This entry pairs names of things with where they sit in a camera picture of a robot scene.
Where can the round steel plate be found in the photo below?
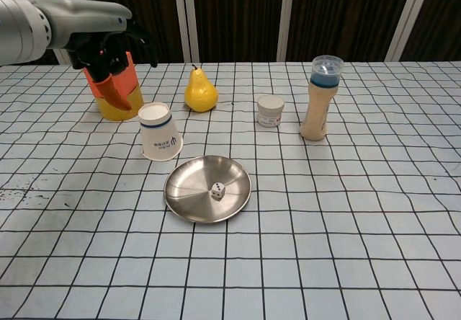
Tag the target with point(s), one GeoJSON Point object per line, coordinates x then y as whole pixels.
{"type": "Point", "coordinates": [191, 197]}

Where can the beige bottle with blue cap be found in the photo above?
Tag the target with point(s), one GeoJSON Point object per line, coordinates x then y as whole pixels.
{"type": "Point", "coordinates": [317, 111]}

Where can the white paper cup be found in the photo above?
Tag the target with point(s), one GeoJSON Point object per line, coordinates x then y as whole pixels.
{"type": "Point", "coordinates": [160, 132]}

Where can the orange cube block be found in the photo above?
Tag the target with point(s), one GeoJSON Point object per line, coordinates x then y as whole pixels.
{"type": "Point", "coordinates": [124, 80]}

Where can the white die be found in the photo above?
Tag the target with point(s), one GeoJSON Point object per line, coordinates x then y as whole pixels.
{"type": "Point", "coordinates": [218, 191]}

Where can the yellow pear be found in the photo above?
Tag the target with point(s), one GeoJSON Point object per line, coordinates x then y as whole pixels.
{"type": "Point", "coordinates": [201, 93]}

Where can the small white jar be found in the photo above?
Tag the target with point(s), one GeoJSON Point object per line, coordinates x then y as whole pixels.
{"type": "Point", "coordinates": [270, 112]}

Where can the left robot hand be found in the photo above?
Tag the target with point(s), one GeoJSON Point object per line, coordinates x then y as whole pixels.
{"type": "Point", "coordinates": [83, 21]}

